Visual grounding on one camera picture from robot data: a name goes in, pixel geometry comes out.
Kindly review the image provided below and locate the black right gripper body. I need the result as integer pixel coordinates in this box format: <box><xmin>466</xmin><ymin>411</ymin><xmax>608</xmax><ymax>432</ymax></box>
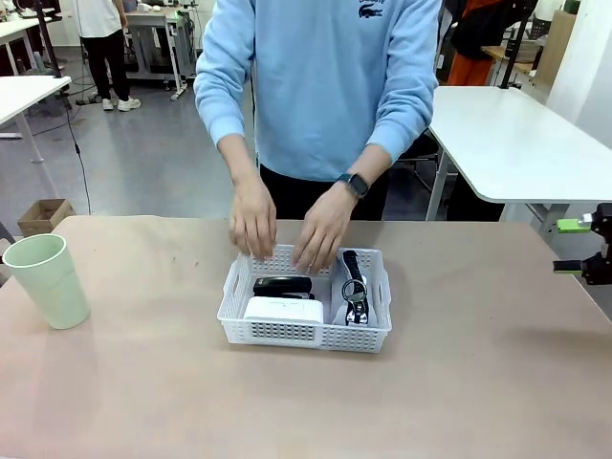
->
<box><xmin>590</xmin><ymin>202</ymin><xmax>612</xmax><ymax>288</ymax></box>

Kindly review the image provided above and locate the black stapler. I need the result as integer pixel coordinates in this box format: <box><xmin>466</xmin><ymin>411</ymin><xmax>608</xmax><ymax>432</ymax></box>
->
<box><xmin>251</xmin><ymin>275</ymin><xmax>316</xmax><ymax>301</ymax></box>

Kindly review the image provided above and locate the white digital alarm clock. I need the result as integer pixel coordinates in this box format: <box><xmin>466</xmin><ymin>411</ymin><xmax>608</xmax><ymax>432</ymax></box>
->
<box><xmin>243</xmin><ymin>295</ymin><xmax>326</xmax><ymax>327</ymax></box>

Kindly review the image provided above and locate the person's left forearm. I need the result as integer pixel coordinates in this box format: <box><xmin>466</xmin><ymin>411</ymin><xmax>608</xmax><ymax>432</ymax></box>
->
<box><xmin>341</xmin><ymin>121</ymin><xmax>432</xmax><ymax>193</ymax></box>

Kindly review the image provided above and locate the person's right forearm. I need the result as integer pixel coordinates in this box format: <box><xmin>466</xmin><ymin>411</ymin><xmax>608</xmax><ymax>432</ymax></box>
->
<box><xmin>204</xmin><ymin>93</ymin><xmax>263</xmax><ymax>188</ymax></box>

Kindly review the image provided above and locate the white perforated plastic basket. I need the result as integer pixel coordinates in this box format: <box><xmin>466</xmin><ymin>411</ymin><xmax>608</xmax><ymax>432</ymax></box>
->
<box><xmin>215</xmin><ymin>241</ymin><xmax>394</xmax><ymax>356</ymax></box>

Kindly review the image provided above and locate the person's left hand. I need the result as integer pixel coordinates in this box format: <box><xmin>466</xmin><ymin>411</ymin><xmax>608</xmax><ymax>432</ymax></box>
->
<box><xmin>291</xmin><ymin>184</ymin><xmax>359</xmax><ymax>277</ymax></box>

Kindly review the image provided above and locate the person's right hand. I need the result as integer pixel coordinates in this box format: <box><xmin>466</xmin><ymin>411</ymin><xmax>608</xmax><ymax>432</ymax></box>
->
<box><xmin>229</xmin><ymin>177</ymin><xmax>279</xmax><ymax>262</ymax></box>

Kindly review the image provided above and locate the large white side table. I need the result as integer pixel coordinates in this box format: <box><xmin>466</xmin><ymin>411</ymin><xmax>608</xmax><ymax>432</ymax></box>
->
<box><xmin>423</xmin><ymin>85</ymin><xmax>612</xmax><ymax>226</ymax></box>

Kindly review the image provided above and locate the wooden background desk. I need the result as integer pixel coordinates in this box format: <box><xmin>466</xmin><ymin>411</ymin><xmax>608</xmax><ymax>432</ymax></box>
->
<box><xmin>479</xmin><ymin>26</ymin><xmax>547</xmax><ymax>88</ymax></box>

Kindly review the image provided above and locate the black stand pole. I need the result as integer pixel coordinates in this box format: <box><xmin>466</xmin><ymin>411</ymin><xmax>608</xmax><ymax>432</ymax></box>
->
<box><xmin>498</xmin><ymin>0</ymin><xmax>539</xmax><ymax>92</ymax></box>

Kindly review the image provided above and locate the bystander in orange clothes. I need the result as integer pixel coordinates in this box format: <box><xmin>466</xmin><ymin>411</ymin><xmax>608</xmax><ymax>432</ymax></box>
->
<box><xmin>447</xmin><ymin>0</ymin><xmax>527</xmax><ymax>88</ymax></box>

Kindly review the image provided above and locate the black sports wristwatch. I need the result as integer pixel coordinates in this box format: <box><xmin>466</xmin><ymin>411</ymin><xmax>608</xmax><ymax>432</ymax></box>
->
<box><xmin>339</xmin><ymin>250</ymin><xmax>372</xmax><ymax>327</ymax></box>

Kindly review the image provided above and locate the dark smartwatch on wrist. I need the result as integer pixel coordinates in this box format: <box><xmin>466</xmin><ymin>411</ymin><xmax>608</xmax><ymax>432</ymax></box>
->
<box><xmin>334</xmin><ymin>172</ymin><xmax>372</xmax><ymax>199</ymax></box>

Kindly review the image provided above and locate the grey watch cushion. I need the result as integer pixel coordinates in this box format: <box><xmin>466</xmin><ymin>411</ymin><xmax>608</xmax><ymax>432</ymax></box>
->
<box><xmin>328</xmin><ymin>257</ymin><xmax>380</xmax><ymax>329</ymax></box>

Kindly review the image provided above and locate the person in blue sweater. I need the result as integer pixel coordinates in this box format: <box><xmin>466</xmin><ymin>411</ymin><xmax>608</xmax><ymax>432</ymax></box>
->
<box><xmin>193</xmin><ymin>0</ymin><xmax>444</xmax><ymax>222</ymax></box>

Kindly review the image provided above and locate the grey background workbench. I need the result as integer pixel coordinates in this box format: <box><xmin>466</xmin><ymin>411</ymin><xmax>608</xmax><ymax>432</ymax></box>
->
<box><xmin>122</xmin><ymin>3</ymin><xmax>205</xmax><ymax>102</ymax></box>

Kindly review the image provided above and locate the bystander in white shirt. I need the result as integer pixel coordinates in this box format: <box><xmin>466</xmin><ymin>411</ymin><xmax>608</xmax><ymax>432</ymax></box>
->
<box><xmin>75</xmin><ymin>0</ymin><xmax>142</xmax><ymax>113</ymax></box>

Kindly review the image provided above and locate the pale green plastic cup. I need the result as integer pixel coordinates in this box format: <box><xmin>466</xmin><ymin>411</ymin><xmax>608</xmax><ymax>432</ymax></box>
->
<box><xmin>2</xmin><ymin>233</ymin><xmax>92</xmax><ymax>331</ymax></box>

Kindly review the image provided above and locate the small cardboard box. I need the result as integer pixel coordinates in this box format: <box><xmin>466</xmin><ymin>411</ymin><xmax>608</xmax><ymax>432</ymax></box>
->
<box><xmin>17</xmin><ymin>197</ymin><xmax>77</xmax><ymax>238</ymax></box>

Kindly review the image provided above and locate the white background table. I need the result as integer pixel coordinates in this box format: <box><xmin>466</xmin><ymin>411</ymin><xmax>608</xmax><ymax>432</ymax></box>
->
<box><xmin>0</xmin><ymin>75</ymin><xmax>74</xmax><ymax>164</ymax></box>

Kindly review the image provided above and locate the thin black floor cable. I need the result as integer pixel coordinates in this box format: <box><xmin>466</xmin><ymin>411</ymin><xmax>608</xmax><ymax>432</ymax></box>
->
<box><xmin>60</xmin><ymin>93</ymin><xmax>93</xmax><ymax>217</ymax></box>

